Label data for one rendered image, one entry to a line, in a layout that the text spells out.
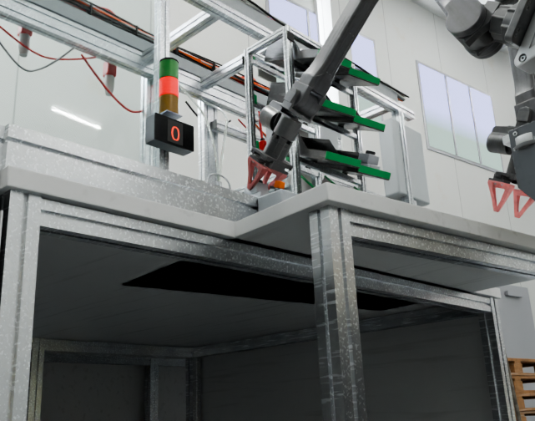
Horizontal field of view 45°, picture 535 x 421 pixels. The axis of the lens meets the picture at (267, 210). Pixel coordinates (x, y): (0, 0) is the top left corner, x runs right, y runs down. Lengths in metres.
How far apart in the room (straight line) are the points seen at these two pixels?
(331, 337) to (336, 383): 0.07
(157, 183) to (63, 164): 0.18
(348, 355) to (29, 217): 0.49
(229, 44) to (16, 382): 6.32
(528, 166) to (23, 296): 0.93
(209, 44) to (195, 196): 5.70
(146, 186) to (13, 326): 0.37
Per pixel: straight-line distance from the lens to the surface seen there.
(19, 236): 0.92
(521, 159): 1.34
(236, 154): 6.48
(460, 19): 1.35
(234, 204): 1.28
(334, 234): 0.98
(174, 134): 1.61
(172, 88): 1.67
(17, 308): 0.91
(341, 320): 0.96
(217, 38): 6.98
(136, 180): 1.14
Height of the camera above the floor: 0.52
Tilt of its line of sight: 18 degrees up
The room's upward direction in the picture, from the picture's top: 3 degrees counter-clockwise
